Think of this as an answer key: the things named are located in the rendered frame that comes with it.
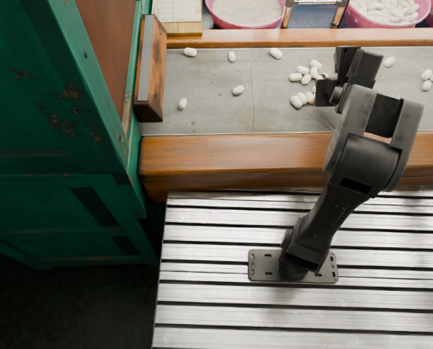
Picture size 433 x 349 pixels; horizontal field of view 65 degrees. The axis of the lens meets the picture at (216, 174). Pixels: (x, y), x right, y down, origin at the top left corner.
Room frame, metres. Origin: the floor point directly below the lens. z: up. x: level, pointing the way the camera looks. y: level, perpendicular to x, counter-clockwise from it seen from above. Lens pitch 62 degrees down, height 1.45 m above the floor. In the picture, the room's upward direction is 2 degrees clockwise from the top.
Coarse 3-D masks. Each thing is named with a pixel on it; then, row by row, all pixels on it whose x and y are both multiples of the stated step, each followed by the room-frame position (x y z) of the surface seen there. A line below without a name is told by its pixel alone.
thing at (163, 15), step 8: (160, 0) 0.94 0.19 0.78; (168, 0) 0.94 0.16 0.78; (176, 0) 0.94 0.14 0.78; (184, 0) 0.94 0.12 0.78; (192, 0) 0.94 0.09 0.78; (152, 8) 0.90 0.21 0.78; (160, 8) 0.90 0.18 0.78; (168, 8) 0.90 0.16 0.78; (176, 8) 0.90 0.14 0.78; (184, 8) 0.90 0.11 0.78; (192, 8) 0.90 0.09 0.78; (200, 8) 0.91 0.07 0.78; (160, 16) 0.87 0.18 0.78; (168, 16) 0.87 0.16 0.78; (176, 16) 0.87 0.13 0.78; (184, 16) 0.87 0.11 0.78; (192, 16) 0.87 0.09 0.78; (200, 16) 0.87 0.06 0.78
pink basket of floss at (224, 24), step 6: (210, 0) 1.00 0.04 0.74; (282, 0) 1.01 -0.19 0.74; (210, 6) 0.98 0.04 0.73; (282, 6) 1.00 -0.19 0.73; (282, 12) 0.97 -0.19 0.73; (216, 18) 0.90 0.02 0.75; (216, 24) 0.92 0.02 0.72; (222, 24) 0.88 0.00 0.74; (228, 24) 0.87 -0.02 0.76; (234, 24) 0.85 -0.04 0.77; (264, 24) 0.86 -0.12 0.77; (270, 24) 0.87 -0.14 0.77; (276, 24) 0.90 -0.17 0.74
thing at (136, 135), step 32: (128, 160) 0.35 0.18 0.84; (0, 192) 0.31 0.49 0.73; (32, 192) 0.31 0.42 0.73; (64, 192) 0.32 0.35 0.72; (96, 192) 0.31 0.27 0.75; (128, 192) 0.31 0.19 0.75; (0, 224) 0.30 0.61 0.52; (32, 224) 0.31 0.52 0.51; (64, 224) 0.31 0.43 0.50; (96, 224) 0.32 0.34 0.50; (128, 224) 0.31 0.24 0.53; (160, 224) 0.45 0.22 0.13; (32, 256) 0.29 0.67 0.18; (64, 256) 0.30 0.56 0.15; (96, 256) 0.31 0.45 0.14; (128, 256) 0.32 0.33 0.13; (160, 256) 0.33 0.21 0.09
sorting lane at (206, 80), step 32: (192, 64) 0.72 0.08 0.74; (224, 64) 0.72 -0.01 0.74; (256, 64) 0.73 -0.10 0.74; (288, 64) 0.73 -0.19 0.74; (416, 64) 0.75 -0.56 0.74; (192, 96) 0.60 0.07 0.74; (224, 96) 0.61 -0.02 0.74; (256, 96) 0.61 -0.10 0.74; (288, 96) 0.62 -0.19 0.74; (416, 96) 0.63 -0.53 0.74; (160, 128) 0.50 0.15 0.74; (192, 128) 0.50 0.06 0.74; (224, 128) 0.50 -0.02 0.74; (256, 128) 0.51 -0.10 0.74; (288, 128) 0.51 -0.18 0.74; (320, 128) 0.52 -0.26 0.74
